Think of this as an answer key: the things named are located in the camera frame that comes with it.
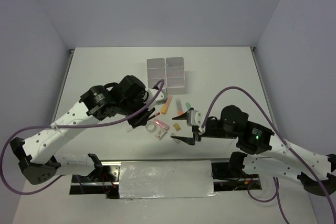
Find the small yellow box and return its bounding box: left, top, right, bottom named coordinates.
left=173, top=123, right=181, bottom=131

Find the pink utility knife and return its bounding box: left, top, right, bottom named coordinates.
left=153, top=119, right=170, bottom=131

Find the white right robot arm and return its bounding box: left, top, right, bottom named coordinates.
left=173, top=105, right=335, bottom=196

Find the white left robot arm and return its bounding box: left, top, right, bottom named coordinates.
left=10, top=75, right=165, bottom=185

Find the clear tape roll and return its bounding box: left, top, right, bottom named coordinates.
left=145, top=121, right=156, bottom=133

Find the orange highlighter clear cap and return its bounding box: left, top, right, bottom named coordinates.
left=176, top=98, right=183, bottom=115

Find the white eraser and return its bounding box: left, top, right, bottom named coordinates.
left=170, top=133, right=181, bottom=144

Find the white red staple box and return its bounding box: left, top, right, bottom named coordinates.
left=155, top=129, right=167, bottom=140

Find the pink yellow highlighter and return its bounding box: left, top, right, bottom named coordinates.
left=160, top=95, right=173, bottom=114

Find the silver foil cover plate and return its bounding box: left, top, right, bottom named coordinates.
left=119, top=161, right=215, bottom=199

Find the white right divided container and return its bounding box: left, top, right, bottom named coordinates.
left=165, top=57, right=186, bottom=95

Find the white divided container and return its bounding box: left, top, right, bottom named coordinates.
left=146, top=58, right=166, bottom=89
left=165, top=57, right=186, bottom=95

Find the white left divided container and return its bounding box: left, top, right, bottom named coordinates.
left=146, top=58, right=166, bottom=89

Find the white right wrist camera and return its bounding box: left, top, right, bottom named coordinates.
left=187, top=109, right=205, bottom=134

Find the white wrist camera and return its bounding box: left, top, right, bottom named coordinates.
left=187, top=109, right=205, bottom=134
left=146, top=88, right=167, bottom=109

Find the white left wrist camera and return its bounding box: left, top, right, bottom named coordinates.
left=146, top=88, right=167, bottom=109

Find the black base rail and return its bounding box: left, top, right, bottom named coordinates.
left=69, top=159, right=261, bottom=199

